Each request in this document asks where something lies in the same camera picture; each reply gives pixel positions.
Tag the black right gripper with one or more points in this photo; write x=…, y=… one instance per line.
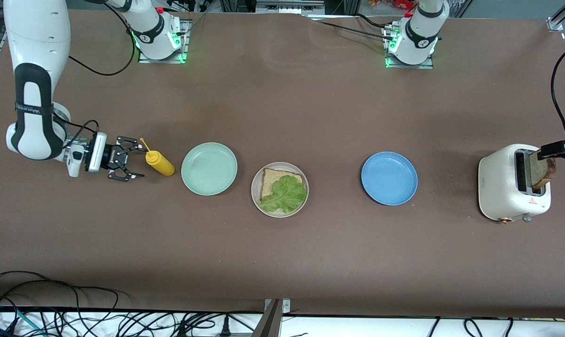
x=110, y=157

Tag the brown bread slice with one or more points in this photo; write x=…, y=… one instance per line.
x=275, y=180
x=542, y=175

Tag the yellow mustard squeeze bottle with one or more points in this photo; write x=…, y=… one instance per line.
x=163, y=166

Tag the green lettuce leaf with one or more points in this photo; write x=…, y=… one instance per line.
x=287, y=194

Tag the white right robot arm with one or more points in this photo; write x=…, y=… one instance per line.
x=36, y=37

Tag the mint green plate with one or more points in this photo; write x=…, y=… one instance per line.
x=209, y=168

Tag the beige plate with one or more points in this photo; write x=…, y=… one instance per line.
x=280, y=213

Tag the blue plate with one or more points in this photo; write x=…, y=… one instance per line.
x=389, y=178

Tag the white toaster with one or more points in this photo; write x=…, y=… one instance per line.
x=497, y=187

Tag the black power plug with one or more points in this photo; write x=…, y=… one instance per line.
x=225, y=327

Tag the red object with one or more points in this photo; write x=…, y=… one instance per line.
x=401, y=3

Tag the grey power strip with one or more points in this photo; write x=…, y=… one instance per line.
x=289, y=7

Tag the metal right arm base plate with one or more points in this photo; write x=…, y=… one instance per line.
x=163, y=61

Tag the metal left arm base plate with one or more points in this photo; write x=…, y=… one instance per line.
x=408, y=66

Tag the grey metal corner bracket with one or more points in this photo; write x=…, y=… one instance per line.
x=286, y=306

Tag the aluminium frame post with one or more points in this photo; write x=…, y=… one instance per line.
x=268, y=325

